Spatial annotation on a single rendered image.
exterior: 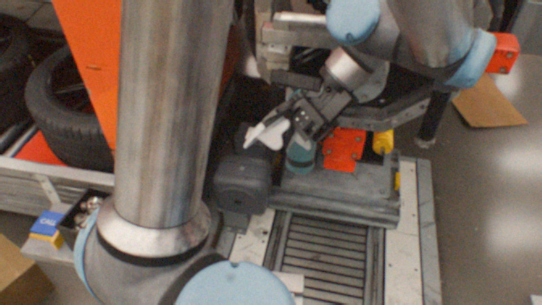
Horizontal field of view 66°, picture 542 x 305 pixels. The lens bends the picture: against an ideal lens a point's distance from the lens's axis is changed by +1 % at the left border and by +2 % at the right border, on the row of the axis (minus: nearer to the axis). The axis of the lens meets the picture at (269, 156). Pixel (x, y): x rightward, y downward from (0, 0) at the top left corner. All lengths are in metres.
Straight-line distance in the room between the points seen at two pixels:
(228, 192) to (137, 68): 1.04
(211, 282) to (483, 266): 1.48
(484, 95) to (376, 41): 1.98
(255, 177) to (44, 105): 0.77
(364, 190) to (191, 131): 1.25
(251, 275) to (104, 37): 0.63
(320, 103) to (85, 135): 0.92
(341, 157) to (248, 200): 0.33
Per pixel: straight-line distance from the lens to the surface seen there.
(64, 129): 1.52
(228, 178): 1.34
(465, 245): 1.83
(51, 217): 1.29
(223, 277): 0.41
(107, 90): 1.00
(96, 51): 0.94
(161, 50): 0.33
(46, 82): 1.75
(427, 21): 0.42
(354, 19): 0.60
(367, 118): 1.24
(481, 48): 0.58
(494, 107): 2.51
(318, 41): 0.88
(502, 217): 1.98
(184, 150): 0.37
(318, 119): 0.73
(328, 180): 1.58
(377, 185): 1.60
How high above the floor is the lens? 1.41
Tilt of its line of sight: 46 degrees down
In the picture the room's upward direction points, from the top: straight up
